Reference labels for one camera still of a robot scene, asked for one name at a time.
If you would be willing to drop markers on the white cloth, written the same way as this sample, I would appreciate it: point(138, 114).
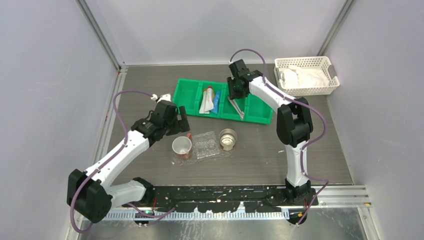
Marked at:
point(295, 77)

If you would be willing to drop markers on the white perforated plastic basket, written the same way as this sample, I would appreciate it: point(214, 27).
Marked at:
point(314, 62)

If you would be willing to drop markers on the white toothpaste tube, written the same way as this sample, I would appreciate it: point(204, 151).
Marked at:
point(206, 102)

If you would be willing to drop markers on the clear acrylic toothbrush holder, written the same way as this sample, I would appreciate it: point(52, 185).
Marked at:
point(206, 145)

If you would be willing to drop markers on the clear oval acrylic tray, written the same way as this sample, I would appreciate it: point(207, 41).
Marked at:
point(175, 160)

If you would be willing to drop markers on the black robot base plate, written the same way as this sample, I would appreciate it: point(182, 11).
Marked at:
point(226, 199)

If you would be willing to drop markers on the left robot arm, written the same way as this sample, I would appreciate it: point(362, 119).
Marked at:
point(91, 192)

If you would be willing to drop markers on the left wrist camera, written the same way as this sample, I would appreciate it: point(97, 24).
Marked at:
point(165, 97)

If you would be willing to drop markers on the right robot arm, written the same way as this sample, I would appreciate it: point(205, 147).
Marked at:
point(293, 126)

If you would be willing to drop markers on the blue toothpaste tube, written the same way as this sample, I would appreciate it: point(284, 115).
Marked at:
point(216, 102)

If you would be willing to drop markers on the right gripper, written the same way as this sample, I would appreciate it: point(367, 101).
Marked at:
point(232, 94)

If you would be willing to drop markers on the yellow toothpaste tube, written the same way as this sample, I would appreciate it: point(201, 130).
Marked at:
point(210, 89)

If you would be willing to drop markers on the brown steel cup with handle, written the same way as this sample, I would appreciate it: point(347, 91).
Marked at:
point(182, 146)

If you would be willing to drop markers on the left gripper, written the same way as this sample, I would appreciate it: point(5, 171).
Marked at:
point(182, 124)

